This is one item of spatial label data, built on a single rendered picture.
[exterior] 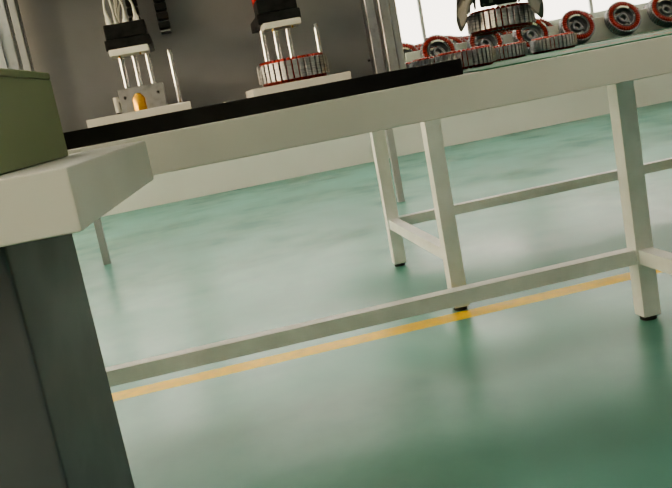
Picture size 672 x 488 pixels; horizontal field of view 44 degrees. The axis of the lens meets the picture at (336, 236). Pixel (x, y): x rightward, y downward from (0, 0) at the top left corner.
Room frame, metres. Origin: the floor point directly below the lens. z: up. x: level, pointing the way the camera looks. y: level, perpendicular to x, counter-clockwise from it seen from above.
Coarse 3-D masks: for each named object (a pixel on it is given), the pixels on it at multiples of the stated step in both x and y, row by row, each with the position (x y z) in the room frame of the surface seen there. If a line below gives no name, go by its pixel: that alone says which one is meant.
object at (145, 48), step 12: (120, 24) 1.33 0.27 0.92; (132, 24) 1.33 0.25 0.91; (144, 24) 1.33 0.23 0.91; (108, 36) 1.32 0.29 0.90; (120, 36) 1.33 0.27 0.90; (132, 36) 1.33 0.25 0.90; (144, 36) 1.33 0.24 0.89; (108, 48) 1.32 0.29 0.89; (120, 48) 1.30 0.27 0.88; (132, 48) 1.31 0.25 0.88; (144, 48) 1.31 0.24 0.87; (120, 60) 1.42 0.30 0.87; (132, 60) 1.42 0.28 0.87
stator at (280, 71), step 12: (276, 60) 1.27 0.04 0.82; (288, 60) 1.26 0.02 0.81; (300, 60) 1.26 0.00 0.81; (312, 60) 1.27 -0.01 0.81; (324, 60) 1.29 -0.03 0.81; (264, 72) 1.28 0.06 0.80; (276, 72) 1.27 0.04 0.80; (288, 72) 1.26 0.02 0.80; (300, 72) 1.27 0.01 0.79; (312, 72) 1.27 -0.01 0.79; (324, 72) 1.29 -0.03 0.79; (264, 84) 1.30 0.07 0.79; (276, 84) 1.28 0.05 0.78
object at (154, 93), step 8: (128, 88) 1.40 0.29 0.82; (136, 88) 1.40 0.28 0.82; (144, 88) 1.40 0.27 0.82; (152, 88) 1.40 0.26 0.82; (160, 88) 1.41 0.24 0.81; (120, 96) 1.40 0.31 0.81; (128, 96) 1.40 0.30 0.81; (144, 96) 1.40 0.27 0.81; (152, 96) 1.40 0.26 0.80; (160, 96) 1.41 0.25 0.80; (128, 104) 1.40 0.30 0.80; (152, 104) 1.40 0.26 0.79; (160, 104) 1.41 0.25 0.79
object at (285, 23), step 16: (256, 0) 1.36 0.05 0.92; (272, 0) 1.36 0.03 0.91; (288, 0) 1.37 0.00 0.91; (256, 16) 1.37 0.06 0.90; (272, 16) 1.36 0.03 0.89; (288, 16) 1.36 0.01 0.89; (256, 32) 1.49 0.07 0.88; (272, 32) 1.46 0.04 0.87; (288, 32) 1.46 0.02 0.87; (288, 48) 1.46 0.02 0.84
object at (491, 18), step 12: (480, 12) 1.37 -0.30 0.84; (492, 12) 1.35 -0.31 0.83; (504, 12) 1.35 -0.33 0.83; (516, 12) 1.35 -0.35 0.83; (528, 12) 1.36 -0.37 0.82; (468, 24) 1.40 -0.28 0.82; (480, 24) 1.37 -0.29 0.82; (492, 24) 1.35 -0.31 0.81; (504, 24) 1.35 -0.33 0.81; (516, 24) 1.36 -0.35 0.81; (528, 24) 1.37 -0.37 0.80
